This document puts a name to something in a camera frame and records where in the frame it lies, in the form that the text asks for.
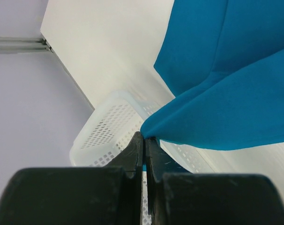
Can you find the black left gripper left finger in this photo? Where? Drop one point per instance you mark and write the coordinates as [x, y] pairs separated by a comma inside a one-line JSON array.
[[109, 195]]

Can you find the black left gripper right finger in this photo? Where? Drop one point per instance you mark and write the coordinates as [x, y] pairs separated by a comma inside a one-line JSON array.
[[179, 197]]

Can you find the teal blue t shirt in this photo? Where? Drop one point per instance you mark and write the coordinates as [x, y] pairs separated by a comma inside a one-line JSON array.
[[224, 62]]

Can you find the white perforated plastic basket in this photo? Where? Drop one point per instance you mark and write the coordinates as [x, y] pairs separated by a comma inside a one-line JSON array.
[[109, 130]]

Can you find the aluminium frame left post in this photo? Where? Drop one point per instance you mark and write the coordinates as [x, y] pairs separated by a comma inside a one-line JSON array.
[[23, 45]]

